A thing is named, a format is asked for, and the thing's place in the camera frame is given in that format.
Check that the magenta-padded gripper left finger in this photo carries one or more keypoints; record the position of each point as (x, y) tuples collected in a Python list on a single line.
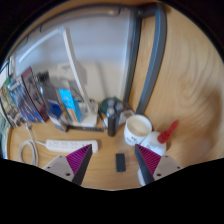
[(59, 165)]

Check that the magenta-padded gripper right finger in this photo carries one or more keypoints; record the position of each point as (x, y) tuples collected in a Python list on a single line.
[(166, 165)]

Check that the black charger block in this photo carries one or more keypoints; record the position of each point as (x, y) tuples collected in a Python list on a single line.
[(120, 162)]

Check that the white power strip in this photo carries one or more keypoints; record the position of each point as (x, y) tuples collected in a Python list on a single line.
[(66, 146)]

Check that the white bottle with red cap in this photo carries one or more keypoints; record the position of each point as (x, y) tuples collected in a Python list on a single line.
[(155, 141)]

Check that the dark ruler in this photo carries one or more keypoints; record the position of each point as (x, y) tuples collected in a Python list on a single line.
[(86, 129)]

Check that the white mug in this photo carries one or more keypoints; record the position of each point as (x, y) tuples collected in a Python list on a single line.
[(137, 130)]

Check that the light blue tall box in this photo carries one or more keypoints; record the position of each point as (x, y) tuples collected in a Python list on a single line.
[(70, 103)]

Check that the small white case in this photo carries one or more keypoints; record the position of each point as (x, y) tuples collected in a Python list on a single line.
[(128, 115)]

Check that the black electric shaver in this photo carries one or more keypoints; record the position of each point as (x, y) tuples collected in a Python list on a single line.
[(112, 123)]

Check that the blue robot model kit box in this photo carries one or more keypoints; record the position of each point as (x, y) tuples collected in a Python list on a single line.
[(31, 96)]

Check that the green tree figure set box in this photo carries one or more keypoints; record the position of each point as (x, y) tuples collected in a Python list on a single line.
[(10, 106)]

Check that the green round container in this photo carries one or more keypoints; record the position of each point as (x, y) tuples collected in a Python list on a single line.
[(106, 102)]

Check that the white desk lamp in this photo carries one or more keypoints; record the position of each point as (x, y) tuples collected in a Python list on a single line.
[(73, 56)]

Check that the grey metal desk frame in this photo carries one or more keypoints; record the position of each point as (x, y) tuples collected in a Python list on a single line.
[(156, 53)]

